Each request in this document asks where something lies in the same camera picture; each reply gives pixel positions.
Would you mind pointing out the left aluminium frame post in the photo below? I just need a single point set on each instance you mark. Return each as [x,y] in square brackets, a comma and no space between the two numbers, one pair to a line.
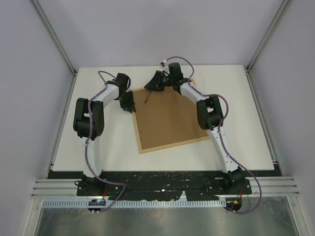
[48,26]

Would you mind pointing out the aluminium front rail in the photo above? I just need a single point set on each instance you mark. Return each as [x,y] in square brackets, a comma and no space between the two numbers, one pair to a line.
[66,188]

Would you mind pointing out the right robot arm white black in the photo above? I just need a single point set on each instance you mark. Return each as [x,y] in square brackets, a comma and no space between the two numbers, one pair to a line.
[209,117]

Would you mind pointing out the aluminium frame post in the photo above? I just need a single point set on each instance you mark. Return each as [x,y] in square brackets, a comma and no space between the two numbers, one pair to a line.
[48,26]
[281,11]

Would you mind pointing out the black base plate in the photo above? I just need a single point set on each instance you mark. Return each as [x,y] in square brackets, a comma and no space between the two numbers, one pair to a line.
[164,186]

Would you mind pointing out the wooden picture frame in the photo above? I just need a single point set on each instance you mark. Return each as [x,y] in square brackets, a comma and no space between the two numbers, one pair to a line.
[167,120]

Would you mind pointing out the right aluminium frame post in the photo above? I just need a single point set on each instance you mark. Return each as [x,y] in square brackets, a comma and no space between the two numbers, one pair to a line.
[281,11]

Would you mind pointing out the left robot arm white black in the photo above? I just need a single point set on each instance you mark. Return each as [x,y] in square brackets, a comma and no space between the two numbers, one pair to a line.
[89,124]

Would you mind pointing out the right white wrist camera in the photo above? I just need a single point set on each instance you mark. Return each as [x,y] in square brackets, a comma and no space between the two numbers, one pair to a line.
[163,65]

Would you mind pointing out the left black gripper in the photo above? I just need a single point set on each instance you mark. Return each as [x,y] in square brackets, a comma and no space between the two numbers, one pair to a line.
[128,106]

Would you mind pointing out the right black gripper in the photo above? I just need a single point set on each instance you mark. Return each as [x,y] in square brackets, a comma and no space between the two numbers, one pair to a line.
[154,84]

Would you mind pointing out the slotted grey cable duct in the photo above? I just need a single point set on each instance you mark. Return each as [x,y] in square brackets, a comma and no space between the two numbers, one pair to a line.
[88,203]

